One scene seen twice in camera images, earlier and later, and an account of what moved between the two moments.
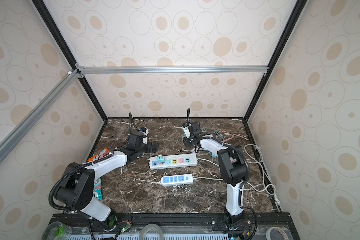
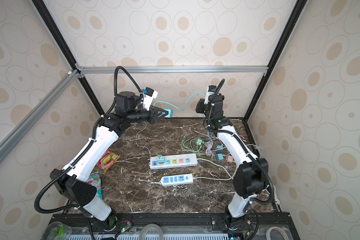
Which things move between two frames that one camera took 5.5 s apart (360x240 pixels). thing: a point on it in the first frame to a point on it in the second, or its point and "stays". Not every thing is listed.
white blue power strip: [177, 179] stays
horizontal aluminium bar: [173, 69] stays
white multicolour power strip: [184, 160] stays
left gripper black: [150, 149] to [153, 114]
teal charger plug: [161, 159] stays
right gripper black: [187, 144] to [200, 108]
